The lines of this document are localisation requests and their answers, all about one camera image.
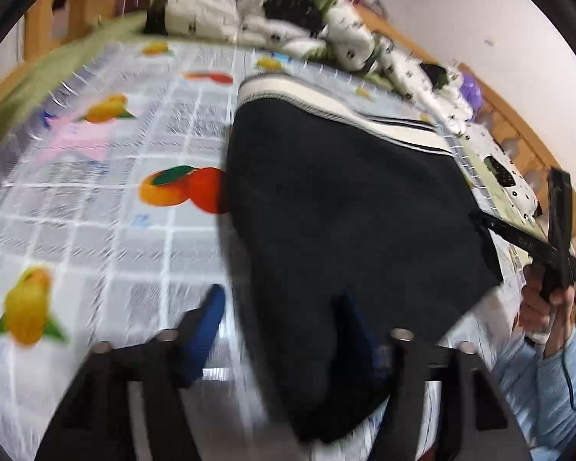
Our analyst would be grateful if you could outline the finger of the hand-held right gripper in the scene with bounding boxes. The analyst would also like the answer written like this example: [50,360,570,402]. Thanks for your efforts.
[469,210,558,261]
[548,168,574,261]

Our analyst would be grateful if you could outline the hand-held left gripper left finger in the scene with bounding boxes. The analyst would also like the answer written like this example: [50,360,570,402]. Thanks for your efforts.
[36,283,227,461]

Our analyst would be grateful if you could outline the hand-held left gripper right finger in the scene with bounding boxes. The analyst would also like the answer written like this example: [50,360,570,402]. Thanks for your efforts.
[346,293,533,461]

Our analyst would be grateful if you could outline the black pants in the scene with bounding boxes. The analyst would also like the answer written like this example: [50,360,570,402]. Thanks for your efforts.
[223,74,505,445]

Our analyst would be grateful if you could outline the person's right hand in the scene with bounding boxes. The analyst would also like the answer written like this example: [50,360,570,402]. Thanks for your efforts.
[517,269,576,343]

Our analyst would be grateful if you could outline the white floral pillow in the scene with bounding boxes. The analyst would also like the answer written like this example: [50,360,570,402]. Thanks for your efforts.
[465,122,541,217]

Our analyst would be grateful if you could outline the purple plush toy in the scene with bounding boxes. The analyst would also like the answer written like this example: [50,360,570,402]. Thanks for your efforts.
[461,73,483,112]

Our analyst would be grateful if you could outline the fruit print plastic tablecloth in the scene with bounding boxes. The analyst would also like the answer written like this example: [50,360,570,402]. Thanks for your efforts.
[0,41,548,461]

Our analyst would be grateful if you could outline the white floral quilt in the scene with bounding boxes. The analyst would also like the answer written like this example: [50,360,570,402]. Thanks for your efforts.
[144,0,476,133]

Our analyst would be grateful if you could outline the thin teal cable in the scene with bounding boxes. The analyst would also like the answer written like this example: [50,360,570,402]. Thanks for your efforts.
[559,293,576,413]

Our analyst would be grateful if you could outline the wooden bed frame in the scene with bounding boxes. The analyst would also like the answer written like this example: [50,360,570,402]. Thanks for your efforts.
[0,0,576,250]

